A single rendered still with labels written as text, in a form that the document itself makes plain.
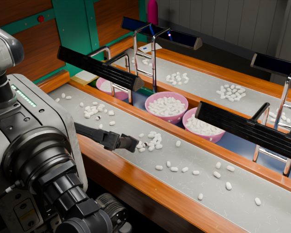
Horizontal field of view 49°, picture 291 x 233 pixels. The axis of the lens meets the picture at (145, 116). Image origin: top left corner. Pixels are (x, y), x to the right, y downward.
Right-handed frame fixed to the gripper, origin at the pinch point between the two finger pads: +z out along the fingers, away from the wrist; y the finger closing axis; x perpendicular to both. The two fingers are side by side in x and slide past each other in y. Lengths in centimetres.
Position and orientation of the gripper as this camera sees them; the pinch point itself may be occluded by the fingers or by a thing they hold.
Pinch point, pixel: (136, 143)
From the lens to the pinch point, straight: 168.5
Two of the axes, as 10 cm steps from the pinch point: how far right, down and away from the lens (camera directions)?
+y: -8.0, -3.8, 4.7
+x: -3.7, 9.2, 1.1
